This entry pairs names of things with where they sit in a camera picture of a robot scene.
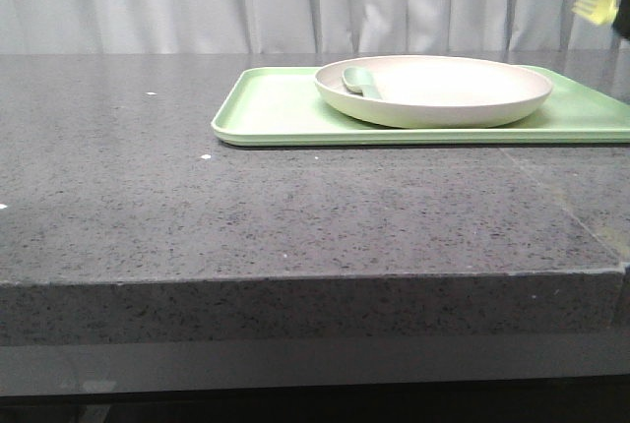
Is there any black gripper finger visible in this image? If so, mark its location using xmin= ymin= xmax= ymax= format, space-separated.
xmin=612 ymin=0 xmax=630 ymax=40

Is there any yellow plastic fork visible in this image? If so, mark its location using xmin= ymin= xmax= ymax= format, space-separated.
xmin=572 ymin=0 xmax=618 ymax=26

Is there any beige round plate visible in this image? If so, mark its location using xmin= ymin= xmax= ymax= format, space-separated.
xmin=315 ymin=55 xmax=553 ymax=129

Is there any sage green plastic spoon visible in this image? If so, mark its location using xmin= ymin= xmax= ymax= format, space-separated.
xmin=342 ymin=66 xmax=382 ymax=99

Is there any light green serving tray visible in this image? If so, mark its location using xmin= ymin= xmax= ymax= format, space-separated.
xmin=212 ymin=67 xmax=629 ymax=148

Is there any white pleated curtain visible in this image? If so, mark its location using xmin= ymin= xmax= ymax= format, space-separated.
xmin=1 ymin=0 xmax=619 ymax=54

